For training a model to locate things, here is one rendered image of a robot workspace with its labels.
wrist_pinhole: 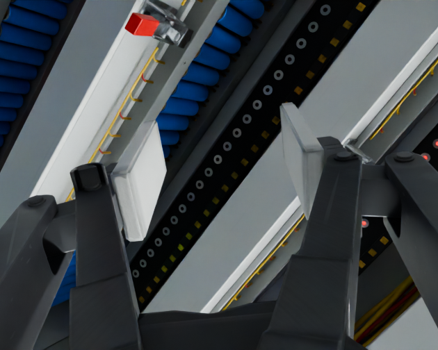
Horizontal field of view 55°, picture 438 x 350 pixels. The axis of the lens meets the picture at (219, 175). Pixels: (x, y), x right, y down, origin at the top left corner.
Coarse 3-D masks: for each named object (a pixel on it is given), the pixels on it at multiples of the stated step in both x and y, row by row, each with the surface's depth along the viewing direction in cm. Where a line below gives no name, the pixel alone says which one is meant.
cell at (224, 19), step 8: (232, 8) 39; (224, 16) 38; (232, 16) 39; (240, 16) 40; (224, 24) 39; (232, 24) 40; (240, 24) 41; (248, 24) 42; (240, 32) 42; (248, 32) 43
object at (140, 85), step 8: (192, 0) 35; (184, 8) 36; (176, 16) 36; (184, 16) 36; (160, 48) 37; (160, 56) 37; (152, 64) 37; (144, 72) 38; (152, 72) 38; (136, 88) 38; (136, 96) 39; (128, 104) 39; (128, 112) 40; (120, 120) 39; (112, 128) 40; (104, 144) 40; (96, 160) 41
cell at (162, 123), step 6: (162, 114) 43; (168, 114) 44; (156, 120) 42; (162, 120) 43; (168, 120) 44; (174, 120) 45; (180, 120) 46; (186, 120) 47; (162, 126) 43; (168, 126) 44; (174, 126) 45; (180, 126) 46; (186, 126) 47
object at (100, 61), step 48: (96, 0) 33; (144, 0) 32; (96, 48) 34; (144, 48) 36; (48, 96) 36; (96, 96) 36; (240, 96) 49; (48, 144) 37; (96, 144) 40; (0, 192) 40; (48, 192) 40; (144, 240) 57; (48, 336) 55
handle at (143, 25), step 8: (136, 16) 26; (144, 16) 28; (128, 24) 27; (136, 24) 27; (144, 24) 27; (152, 24) 29; (160, 24) 31; (168, 24) 32; (136, 32) 27; (144, 32) 28; (152, 32) 30; (160, 32) 32; (168, 32) 33; (176, 32) 33
